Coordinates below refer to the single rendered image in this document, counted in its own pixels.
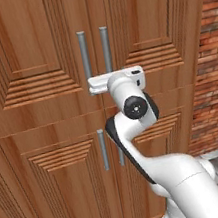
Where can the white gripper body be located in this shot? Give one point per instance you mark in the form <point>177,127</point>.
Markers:
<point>98,84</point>

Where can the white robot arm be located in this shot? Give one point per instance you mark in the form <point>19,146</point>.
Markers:
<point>181,182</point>

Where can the wooden cabinet door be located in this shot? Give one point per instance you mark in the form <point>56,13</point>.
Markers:
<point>173,133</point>
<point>61,190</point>
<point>30,54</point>
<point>146,23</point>

